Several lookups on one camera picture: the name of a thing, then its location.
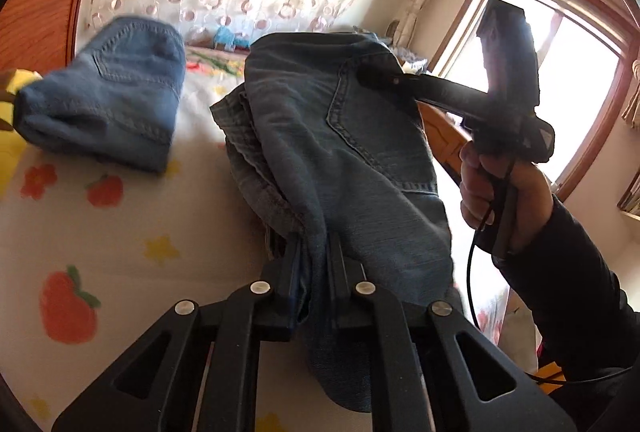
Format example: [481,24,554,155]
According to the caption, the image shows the blue denim jeans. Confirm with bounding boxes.
[212,32,460,412]

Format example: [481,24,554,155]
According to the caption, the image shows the right forearm black sleeve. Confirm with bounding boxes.
[495,200,639,431]

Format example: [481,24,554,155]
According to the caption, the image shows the person's right hand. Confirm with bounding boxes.
[458,141,556,257]

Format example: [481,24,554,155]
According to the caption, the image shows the wooden side cabinet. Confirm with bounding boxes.
[418,102,471,185]

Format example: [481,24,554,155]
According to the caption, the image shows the white floral bed sheet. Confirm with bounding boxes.
[0,56,544,432]

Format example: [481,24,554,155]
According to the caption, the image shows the blue item behind bed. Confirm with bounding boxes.
[212,26,250,52]

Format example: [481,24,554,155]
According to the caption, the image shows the yellow plush toy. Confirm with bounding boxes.
[0,69,42,193]

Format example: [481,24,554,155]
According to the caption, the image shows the brown louvered wardrobe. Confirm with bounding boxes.
[1,0,80,74]

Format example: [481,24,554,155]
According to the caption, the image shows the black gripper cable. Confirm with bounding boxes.
[464,157,637,387]

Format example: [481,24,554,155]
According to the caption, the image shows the wooden window frame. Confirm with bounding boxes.
[431,0,639,199]

